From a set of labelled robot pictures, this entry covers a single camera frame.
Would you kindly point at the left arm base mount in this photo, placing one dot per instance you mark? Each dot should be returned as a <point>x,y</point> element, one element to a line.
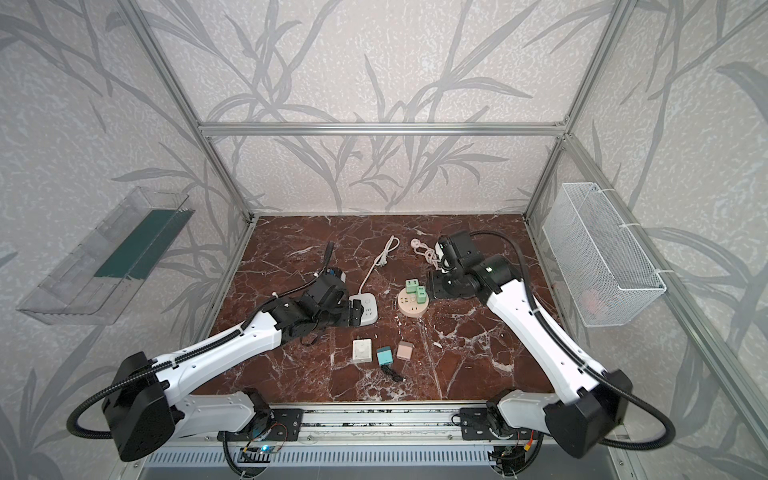
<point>276,425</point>

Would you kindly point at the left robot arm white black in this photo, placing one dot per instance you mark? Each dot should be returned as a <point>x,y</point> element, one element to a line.
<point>151,401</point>

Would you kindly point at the white square plug adapter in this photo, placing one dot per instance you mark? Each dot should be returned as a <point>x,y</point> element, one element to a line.
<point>362,351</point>

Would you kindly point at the white square power strip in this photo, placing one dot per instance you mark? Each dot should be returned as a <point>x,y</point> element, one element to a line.
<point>369,308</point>

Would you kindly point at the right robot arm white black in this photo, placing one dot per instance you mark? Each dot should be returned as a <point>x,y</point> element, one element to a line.
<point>588,402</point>

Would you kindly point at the aluminium front rail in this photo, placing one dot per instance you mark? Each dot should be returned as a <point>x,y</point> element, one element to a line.
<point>401,423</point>

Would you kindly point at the clear plastic wall bin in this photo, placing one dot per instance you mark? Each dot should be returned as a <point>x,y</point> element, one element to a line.
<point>94,284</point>

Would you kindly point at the pink plug adapter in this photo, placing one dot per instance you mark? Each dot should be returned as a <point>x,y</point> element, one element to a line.
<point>404,351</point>

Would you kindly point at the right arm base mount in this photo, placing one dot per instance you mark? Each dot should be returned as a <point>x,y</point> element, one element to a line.
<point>481,424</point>

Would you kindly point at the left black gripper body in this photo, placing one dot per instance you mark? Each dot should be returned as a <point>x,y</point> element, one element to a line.
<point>339,309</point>

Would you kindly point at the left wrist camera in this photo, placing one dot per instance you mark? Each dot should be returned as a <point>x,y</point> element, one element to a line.
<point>337,273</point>

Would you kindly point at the white wire mesh basket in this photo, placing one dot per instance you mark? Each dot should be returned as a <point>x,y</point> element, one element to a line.
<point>608,274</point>

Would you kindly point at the pink round power strip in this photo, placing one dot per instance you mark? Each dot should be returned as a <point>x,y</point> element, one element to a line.
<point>409,307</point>

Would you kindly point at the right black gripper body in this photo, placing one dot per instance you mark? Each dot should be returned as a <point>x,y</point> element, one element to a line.
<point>444,268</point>

